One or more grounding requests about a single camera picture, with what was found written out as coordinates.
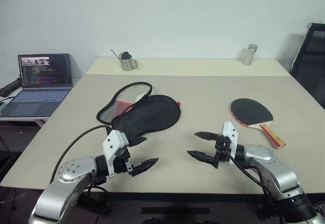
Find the black office chair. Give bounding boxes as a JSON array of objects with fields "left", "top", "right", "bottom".
[{"left": 289, "top": 21, "right": 325, "bottom": 111}]

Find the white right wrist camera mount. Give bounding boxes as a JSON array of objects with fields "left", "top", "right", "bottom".
[{"left": 221, "top": 121, "right": 240, "bottom": 156}]

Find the steel shaker bottle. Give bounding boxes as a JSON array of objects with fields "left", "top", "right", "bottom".
[{"left": 241, "top": 43, "right": 259, "bottom": 66}]

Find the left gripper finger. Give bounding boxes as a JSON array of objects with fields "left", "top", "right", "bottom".
[
  {"left": 128, "top": 136, "right": 148, "bottom": 147},
  {"left": 132, "top": 157, "right": 160, "bottom": 177}
]

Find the steel pitcher with spout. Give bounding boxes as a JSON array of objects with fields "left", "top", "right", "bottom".
[{"left": 110, "top": 48, "right": 139, "bottom": 72}]

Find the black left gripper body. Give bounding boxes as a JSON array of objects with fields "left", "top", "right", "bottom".
[{"left": 111, "top": 147, "right": 135, "bottom": 179}]

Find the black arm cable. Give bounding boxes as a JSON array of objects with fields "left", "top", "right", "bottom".
[
  {"left": 229, "top": 156, "right": 271, "bottom": 198},
  {"left": 50, "top": 125, "right": 113, "bottom": 183}
]

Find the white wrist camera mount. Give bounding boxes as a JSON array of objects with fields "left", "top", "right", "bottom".
[
  {"left": 221, "top": 121, "right": 240, "bottom": 156},
  {"left": 102, "top": 130, "right": 129, "bottom": 179}
]

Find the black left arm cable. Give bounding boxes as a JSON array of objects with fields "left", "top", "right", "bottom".
[{"left": 50, "top": 125, "right": 113, "bottom": 183}]

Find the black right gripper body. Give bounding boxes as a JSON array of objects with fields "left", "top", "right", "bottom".
[{"left": 214, "top": 134, "right": 237, "bottom": 169}]

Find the black zippered paddle case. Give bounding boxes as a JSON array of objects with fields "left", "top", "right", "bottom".
[{"left": 96, "top": 81, "right": 182, "bottom": 146}]

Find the open grey laptop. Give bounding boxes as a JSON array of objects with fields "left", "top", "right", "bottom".
[{"left": 0, "top": 53, "right": 74, "bottom": 118}]

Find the black power strip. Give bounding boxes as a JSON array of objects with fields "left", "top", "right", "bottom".
[{"left": 0, "top": 76, "right": 22, "bottom": 98}]

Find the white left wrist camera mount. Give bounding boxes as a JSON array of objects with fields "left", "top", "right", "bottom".
[{"left": 102, "top": 130, "right": 129, "bottom": 179}]

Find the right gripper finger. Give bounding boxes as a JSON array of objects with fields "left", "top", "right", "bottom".
[
  {"left": 186, "top": 150, "right": 217, "bottom": 168},
  {"left": 193, "top": 131, "right": 219, "bottom": 142}
]

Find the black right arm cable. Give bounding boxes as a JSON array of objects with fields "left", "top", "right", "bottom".
[{"left": 229, "top": 156, "right": 271, "bottom": 198}]

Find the black red table tennis paddle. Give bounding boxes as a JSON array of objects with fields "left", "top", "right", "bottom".
[{"left": 230, "top": 98, "right": 287, "bottom": 149}]

